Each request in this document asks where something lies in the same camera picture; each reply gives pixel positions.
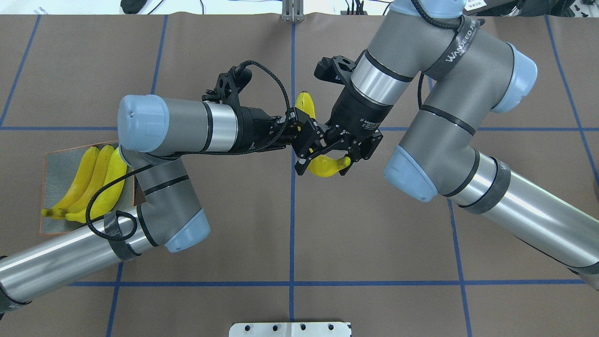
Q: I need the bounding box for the aluminium frame post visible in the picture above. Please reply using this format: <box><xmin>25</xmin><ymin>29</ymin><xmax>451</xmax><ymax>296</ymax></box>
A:
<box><xmin>281</xmin><ymin>0</ymin><xmax>305</xmax><ymax>23</ymax></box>

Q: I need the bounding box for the grey square plate orange rim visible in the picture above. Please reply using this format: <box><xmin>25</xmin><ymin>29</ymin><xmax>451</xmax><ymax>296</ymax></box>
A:
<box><xmin>39</xmin><ymin>141</ymin><xmax>132</xmax><ymax>235</ymax></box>

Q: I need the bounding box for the black computer mouse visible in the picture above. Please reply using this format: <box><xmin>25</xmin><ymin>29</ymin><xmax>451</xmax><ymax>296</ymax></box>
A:
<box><xmin>119</xmin><ymin>0</ymin><xmax>148</xmax><ymax>15</ymax></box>

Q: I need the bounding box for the white mounting base plate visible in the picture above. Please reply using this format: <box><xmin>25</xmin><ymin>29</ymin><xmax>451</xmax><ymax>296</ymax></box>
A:
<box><xmin>228</xmin><ymin>322</ymin><xmax>352</xmax><ymax>337</ymax></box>

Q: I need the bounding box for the yellow banana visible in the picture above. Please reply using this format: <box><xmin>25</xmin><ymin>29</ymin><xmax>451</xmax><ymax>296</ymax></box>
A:
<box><xmin>295</xmin><ymin>91</ymin><xmax>351</xmax><ymax>178</ymax></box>
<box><xmin>43</xmin><ymin>144</ymin><xmax>114</xmax><ymax>219</ymax></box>
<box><xmin>41</xmin><ymin>147</ymin><xmax>99</xmax><ymax>219</ymax></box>

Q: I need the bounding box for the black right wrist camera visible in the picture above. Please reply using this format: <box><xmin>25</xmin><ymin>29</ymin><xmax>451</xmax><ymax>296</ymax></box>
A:
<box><xmin>313</xmin><ymin>55</ymin><xmax>357</xmax><ymax>86</ymax></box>

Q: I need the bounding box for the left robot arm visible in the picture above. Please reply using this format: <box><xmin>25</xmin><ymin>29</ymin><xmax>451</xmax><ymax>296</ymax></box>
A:
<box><xmin>1</xmin><ymin>90</ymin><xmax>316</xmax><ymax>313</ymax></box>

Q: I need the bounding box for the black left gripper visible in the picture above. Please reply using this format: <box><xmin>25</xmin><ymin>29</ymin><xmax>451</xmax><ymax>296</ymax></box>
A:
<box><xmin>237</xmin><ymin>107</ymin><xmax>317</xmax><ymax>157</ymax></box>

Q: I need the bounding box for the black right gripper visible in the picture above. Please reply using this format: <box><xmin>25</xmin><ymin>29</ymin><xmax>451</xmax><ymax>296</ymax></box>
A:
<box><xmin>294</xmin><ymin>86</ymin><xmax>393</xmax><ymax>176</ymax></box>

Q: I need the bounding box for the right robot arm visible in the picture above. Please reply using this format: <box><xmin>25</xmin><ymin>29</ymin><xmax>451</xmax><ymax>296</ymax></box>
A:
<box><xmin>296</xmin><ymin>0</ymin><xmax>599</xmax><ymax>289</ymax></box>

